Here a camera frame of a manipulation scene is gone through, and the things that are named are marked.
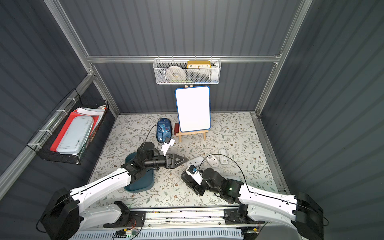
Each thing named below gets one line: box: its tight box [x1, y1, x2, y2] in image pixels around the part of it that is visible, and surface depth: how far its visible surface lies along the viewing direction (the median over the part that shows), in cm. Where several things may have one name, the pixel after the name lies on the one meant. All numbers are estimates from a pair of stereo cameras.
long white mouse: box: [219, 148, 229, 165], surface depth 94 cm
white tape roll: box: [166, 65, 186, 82], surface depth 86 cm
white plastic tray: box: [56, 116, 95, 154], surface depth 69 cm
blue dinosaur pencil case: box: [156, 118, 172, 143], surface depth 110 cm
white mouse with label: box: [206, 155, 219, 168], surface depth 93 cm
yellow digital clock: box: [186, 60, 212, 69], surface depth 89 cm
